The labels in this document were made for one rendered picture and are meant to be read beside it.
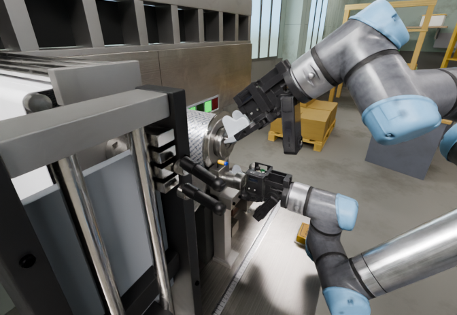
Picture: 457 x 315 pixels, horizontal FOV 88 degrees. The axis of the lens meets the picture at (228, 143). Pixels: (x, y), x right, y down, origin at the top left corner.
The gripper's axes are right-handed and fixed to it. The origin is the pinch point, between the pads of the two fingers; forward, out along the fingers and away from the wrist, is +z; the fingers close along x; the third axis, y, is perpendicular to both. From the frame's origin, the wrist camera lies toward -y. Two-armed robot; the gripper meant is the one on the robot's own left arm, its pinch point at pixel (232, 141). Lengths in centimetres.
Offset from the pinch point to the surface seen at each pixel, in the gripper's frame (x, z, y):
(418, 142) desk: -262, -13, -122
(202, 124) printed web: 2.4, 2.4, 6.8
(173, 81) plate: -22.9, 24.0, 29.1
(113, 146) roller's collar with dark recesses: 26.3, -2.8, 9.0
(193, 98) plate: -34, 30, 22
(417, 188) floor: -236, 8, -158
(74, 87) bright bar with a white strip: 30.2, -10.1, 14.3
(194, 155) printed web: 4.8, 7.7, 2.1
